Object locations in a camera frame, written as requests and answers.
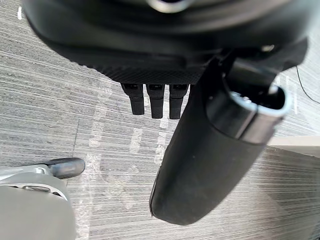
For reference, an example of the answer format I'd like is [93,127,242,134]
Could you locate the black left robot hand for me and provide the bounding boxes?
[21,0,320,226]

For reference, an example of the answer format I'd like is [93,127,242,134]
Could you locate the white baseboard strip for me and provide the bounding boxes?
[267,135,320,154]

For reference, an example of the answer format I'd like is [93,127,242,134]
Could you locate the dark robot foot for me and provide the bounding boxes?
[46,157,87,180]

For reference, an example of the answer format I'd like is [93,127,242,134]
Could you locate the silver robot leg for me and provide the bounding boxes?
[0,163,77,240]

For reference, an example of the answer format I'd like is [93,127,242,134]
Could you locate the thin black floor cable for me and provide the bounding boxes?
[296,65,320,104]

